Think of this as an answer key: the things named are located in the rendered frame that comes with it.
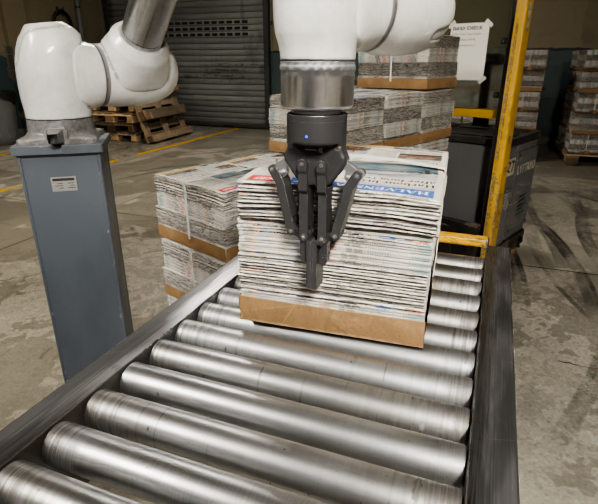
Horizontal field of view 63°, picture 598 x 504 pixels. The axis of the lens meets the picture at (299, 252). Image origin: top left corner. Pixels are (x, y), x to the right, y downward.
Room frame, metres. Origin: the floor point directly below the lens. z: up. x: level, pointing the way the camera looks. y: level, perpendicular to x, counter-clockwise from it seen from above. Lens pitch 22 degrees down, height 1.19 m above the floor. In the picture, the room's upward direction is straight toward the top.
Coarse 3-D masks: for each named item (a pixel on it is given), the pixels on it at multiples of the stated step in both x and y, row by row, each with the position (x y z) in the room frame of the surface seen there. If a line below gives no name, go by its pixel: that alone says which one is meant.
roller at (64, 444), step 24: (72, 432) 0.44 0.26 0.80; (96, 432) 0.44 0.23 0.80; (48, 456) 0.43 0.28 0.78; (72, 456) 0.42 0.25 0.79; (96, 456) 0.41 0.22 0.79; (120, 456) 0.41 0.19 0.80; (144, 456) 0.41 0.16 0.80; (168, 456) 0.41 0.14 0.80; (96, 480) 0.40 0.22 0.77; (120, 480) 0.39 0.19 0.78; (144, 480) 0.38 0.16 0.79; (168, 480) 0.38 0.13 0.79; (192, 480) 0.38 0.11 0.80; (216, 480) 0.37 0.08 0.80; (240, 480) 0.37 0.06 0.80
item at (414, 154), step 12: (348, 144) 1.00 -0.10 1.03; (360, 144) 1.00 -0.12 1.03; (384, 156) 0.88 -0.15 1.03; (396, 156) 0.88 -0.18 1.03; (408, 156) 0.88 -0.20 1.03; (420, 156) 0.88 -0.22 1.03; (432, 156) 0.88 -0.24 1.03; (444, 156) 0.89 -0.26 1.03; (444, 192) 0.82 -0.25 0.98; (432, 264) 0.81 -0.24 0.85
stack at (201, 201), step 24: (192, 168) 1.73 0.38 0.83; (216, 168) 1.73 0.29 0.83; (240, 168) 1.74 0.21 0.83; (168, 192) 1.60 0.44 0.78; (192, 192) 1.51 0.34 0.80; (216, 192) 1.42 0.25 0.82; (168, 216) 1.60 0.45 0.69; (192, 216) 1.52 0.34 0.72; (216, 216) 1.43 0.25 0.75; (168, 240) 1.63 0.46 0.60; (216, 240) 1.43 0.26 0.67; (168, 264) 1.64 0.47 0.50; (192, 264) 1.53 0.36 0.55; (216, 264) 1.44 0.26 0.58
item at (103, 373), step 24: (192, 288) 0.82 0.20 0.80; (216, 288) 0.82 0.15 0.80; (168, 312) 0.72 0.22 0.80; (192, 312) 0.73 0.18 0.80; (144, 336) 0.65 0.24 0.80; (168, 336) 0.66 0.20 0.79; (96, 360) 0.58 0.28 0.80; (120, 360) 0.58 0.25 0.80; (144, 360) 0.61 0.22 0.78; (72, 384) 0.53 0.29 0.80; (96, 384) 0.53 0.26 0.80; (48, 408) 0.48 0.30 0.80; (72, 408) 0.48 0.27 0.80; (0, 432) 0.44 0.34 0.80; (24, 432) 0.44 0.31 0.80; (48, 432) 0.45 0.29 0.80; (0, 456) 0.41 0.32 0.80; (24, 456) 0.42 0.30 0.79
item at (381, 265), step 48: (240, 192) 0.69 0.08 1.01; (336, 192) 0.64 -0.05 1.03; (384, 192) 0.63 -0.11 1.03; (432, 192) 0.64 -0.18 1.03; (240, 240) 0.69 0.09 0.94; (288, 240) 0.67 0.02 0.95; (384, 240) 0.63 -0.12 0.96; (432, 240) 0.61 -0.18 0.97; (288, 288) 0.67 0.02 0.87; (336, 288) 0.65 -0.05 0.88; (384, 288) 0.63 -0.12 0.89
